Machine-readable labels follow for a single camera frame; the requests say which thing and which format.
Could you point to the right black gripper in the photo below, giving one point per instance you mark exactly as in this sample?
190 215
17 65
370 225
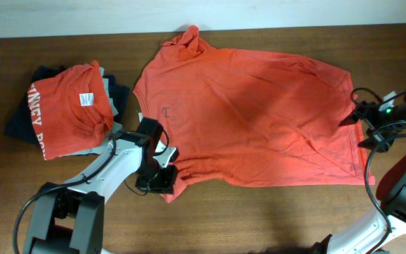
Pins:
363 111

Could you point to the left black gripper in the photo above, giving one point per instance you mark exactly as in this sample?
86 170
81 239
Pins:
165 185

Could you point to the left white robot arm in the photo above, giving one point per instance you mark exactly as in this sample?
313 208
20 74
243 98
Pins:
69 217

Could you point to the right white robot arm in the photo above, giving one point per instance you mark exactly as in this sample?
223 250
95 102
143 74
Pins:
387 220

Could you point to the folded grey garment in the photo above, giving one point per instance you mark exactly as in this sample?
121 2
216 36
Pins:
115 95

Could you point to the folded orange printed t-shirt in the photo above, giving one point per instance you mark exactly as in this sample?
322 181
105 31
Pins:
71 111

